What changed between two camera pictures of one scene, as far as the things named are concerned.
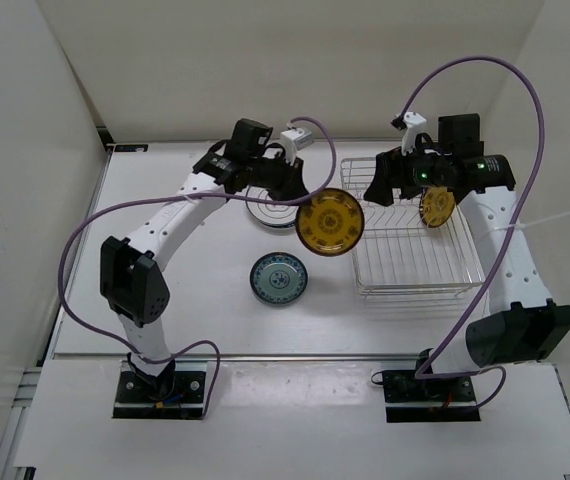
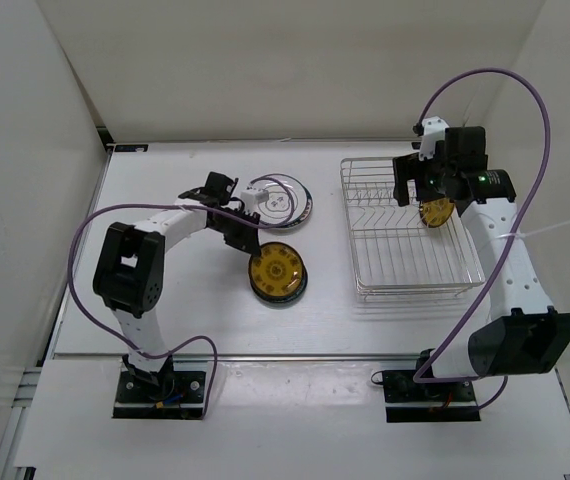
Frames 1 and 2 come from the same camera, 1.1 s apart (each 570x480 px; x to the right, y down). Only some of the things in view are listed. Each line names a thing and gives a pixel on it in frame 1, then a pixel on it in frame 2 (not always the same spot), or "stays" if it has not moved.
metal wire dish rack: x=399 y=256 stays
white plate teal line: x=269 y=214 stays
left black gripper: x=292 y=183 to x=248 y=239
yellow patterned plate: x=330 y=223 to x=277 y=271
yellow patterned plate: x=436 y=204 stays
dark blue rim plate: x=275 y=215 stays
